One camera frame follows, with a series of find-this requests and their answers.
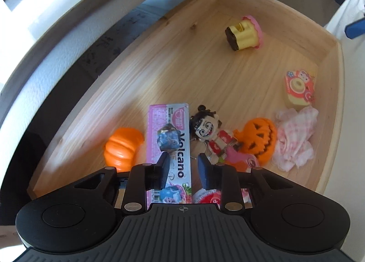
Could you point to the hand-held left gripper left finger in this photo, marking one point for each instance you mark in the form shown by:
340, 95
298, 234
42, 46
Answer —
163, 171

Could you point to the wooden drawer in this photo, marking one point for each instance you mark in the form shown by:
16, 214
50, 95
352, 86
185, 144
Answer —
199, 65

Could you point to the pink printed box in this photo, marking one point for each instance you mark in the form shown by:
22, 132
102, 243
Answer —
168, 115

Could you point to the plain orange pumpkin toy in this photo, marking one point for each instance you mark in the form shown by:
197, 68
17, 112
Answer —
122, 148

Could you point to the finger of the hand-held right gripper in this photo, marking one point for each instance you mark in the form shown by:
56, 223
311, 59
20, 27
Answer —
356, 28

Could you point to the yellow cake toy pink base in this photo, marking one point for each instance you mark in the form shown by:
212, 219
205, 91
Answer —
245, 35

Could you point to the small blue printed cube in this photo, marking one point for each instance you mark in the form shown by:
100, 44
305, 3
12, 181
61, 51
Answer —
167, 139

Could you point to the pink checked cloth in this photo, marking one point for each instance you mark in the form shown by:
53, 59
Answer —
295, 136

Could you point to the pink packet with red label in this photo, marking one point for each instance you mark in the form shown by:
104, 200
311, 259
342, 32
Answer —
239, 159

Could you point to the orange jack-o'-lantern toy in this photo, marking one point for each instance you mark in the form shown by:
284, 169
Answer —
258, 139

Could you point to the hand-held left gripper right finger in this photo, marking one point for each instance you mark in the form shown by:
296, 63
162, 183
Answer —
203, 171

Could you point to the person's white clothing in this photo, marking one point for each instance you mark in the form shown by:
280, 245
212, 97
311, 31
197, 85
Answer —
342, 13

